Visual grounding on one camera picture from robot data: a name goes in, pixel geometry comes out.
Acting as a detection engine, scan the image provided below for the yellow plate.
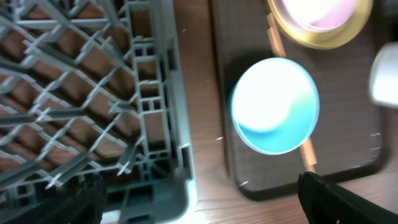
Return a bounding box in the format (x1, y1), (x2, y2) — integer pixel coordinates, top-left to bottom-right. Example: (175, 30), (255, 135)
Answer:
(266, 0), (374, 50)

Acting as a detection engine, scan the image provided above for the small pale green bowl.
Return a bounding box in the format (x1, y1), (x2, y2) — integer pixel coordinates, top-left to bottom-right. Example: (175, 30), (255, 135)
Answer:
(369, 42), (397, 109)

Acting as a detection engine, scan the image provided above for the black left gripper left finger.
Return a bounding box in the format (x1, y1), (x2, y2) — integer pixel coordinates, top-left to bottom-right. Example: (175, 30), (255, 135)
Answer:
(6, 177), (108, 224)

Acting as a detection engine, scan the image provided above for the dark brown serving tray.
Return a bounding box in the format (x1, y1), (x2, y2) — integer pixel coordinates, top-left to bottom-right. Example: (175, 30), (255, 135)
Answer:
(210, 0), (390, 202)

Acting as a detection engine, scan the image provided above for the wooden chopstick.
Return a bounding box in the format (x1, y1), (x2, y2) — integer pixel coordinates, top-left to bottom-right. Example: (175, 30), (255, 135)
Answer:
(267, 12), (317, 173)

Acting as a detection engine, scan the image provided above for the blue bowl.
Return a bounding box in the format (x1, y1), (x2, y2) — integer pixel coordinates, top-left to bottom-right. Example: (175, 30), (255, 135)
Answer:
(230, 57), (320, 155)

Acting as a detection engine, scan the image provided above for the pink bowl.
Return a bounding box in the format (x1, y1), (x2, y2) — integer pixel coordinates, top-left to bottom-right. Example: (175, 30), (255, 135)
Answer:
(282, 0), (358, 32)

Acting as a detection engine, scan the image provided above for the grey dishwasher rack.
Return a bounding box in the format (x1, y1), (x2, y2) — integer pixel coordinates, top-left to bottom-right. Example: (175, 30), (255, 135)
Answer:
(1, 0), (198, 223)

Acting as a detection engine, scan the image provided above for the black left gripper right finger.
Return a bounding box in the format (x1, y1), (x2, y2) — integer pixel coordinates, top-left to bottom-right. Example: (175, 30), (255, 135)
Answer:
(297, 172), (397, 224)

